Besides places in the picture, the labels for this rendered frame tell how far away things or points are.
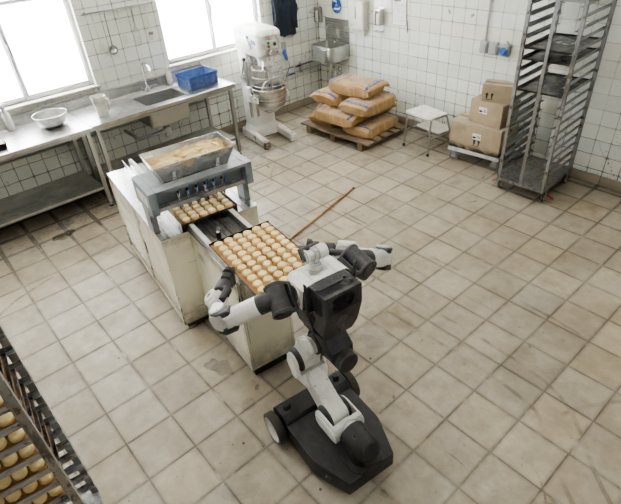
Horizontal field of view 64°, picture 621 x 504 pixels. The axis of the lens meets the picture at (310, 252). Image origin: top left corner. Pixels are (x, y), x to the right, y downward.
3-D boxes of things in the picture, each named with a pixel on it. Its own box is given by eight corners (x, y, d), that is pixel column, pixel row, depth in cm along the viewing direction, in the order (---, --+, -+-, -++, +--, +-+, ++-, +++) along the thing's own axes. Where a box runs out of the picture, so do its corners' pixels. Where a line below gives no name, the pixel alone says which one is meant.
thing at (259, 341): (210, 322, 378) (185, 223, 326) (249, 303, 393) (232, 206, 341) (254, 380, 330) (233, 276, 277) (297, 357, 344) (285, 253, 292)
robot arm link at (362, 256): (382, 259, 235) (366, 260, 224) (373, 274, 238) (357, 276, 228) (366, 245, 241) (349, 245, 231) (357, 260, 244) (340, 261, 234)
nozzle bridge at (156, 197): (143, 220, 343) (130, 176, 323) (236, 187, 374) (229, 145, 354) (160, 241, 320) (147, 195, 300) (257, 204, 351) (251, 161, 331)
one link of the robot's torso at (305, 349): (320, 361, 285) (347, 341, 245) (295, 376, 278) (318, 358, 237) (307, 338, 289) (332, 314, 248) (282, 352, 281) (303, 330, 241)
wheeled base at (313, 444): (408, 457, 276) (412, 421, 256) (333, 512, 254) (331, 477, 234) (339, 384, 320) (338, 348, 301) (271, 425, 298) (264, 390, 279)
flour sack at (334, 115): (310, 118, 645) (309, 105, 635) (331, 109, 668) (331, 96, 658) (352, 131, 602) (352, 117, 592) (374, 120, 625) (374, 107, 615)
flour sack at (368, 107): (364, 121, 586) (364, 107, 577) (337, 114, 611) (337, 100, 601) (399, 103, 627) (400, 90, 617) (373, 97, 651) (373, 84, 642)
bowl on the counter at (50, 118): (42, 134, 479) (37, 122, 472) (31, 126, 499) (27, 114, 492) (75, 124, 495) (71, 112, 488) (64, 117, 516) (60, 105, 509)
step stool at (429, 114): (454, 146, 603) (458, 110, 577) (427, 157, 585) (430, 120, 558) (428, 135, 634) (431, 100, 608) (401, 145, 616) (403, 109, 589)
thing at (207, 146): (143, 165, 321) (140, 156, 318) (218, 142, 344) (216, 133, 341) (157, 180, 303) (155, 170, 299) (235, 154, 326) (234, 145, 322)
